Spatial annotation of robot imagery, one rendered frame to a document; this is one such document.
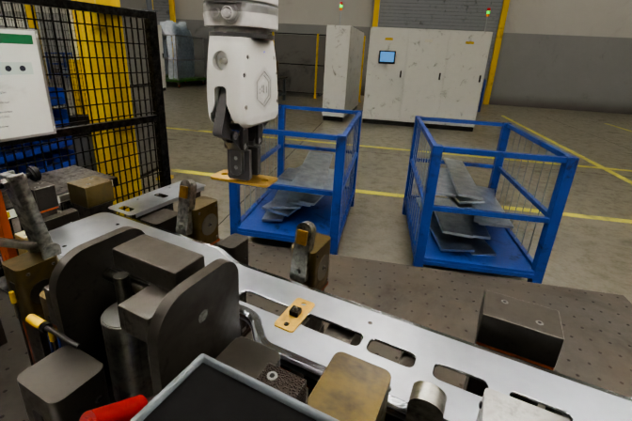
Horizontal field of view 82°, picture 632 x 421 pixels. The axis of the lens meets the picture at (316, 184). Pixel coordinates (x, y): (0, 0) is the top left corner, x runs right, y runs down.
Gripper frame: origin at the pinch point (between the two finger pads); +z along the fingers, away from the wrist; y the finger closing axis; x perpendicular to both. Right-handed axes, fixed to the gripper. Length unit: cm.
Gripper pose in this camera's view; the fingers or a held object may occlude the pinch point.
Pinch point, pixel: (244, 161)
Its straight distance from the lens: 49.0
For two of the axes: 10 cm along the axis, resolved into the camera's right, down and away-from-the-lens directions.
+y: 3.2, -3.0, 9.0
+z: -0.5, 9.4, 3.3
